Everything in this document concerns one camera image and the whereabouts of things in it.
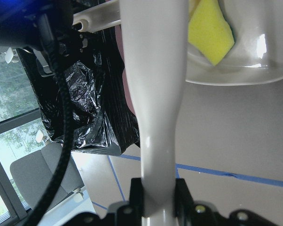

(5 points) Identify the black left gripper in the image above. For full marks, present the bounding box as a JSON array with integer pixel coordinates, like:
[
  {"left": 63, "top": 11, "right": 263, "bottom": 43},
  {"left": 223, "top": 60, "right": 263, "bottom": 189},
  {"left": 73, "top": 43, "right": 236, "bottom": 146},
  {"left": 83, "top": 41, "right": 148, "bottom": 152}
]
[{"left": 33, "top": 9, "right": 102, "bottom": 78}]

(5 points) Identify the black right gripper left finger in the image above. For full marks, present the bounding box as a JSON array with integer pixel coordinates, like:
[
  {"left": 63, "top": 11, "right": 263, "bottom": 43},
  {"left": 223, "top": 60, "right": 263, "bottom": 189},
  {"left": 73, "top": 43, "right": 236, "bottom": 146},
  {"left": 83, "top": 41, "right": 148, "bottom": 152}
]
[{"left": 66, "top": 178, "right": 144, "bottom": 226}]

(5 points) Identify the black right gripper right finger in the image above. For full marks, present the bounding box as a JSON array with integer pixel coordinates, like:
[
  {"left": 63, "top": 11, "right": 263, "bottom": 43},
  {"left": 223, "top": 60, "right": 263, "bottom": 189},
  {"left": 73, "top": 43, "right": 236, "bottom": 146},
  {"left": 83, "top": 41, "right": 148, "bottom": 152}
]
[{"left": 173, "top": 178, "right": 283, "bottom": 226}]

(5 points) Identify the yellow sponge piece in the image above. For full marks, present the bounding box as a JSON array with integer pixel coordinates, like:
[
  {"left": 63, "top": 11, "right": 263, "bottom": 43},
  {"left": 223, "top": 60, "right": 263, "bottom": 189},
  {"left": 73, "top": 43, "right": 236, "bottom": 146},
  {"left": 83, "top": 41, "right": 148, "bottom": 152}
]
[{"left": 188, "top": 0, "right": 235, "bottom": 66}]

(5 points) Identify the beige plastic dustpan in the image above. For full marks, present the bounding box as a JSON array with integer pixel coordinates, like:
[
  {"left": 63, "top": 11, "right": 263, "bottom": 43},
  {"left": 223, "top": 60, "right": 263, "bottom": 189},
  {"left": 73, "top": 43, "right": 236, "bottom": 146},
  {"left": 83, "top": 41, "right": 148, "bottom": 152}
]
[{"left": 73, "top": 0, "right": 283, "bottom": 88}]

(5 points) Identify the black bag lined bin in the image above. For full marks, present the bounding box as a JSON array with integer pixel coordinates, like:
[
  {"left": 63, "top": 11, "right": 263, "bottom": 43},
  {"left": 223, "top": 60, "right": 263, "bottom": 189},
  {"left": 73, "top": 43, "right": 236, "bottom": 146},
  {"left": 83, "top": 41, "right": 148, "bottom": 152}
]
[{"left": 17, "top": 28, "right": 140, "bottom": 156}]

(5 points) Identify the grey office chair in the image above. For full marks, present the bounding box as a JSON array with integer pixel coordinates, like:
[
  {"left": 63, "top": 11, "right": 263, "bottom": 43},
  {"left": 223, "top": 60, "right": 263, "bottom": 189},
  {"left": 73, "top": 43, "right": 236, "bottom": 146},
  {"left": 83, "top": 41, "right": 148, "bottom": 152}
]
[{"left": 10, "top": 142, "right": 84, "bottom": 210}]

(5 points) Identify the black braided cable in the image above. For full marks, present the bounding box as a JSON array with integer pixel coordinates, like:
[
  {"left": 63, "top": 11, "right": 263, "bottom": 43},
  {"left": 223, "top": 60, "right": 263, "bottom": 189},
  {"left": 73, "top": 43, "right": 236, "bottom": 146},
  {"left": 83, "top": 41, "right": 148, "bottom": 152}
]
[{"left": 21, "top": 35, "right": 74, "bottom": 226}]

